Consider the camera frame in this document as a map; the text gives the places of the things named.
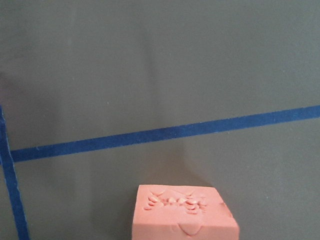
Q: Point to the orange foam block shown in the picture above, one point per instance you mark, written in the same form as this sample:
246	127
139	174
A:
168	212

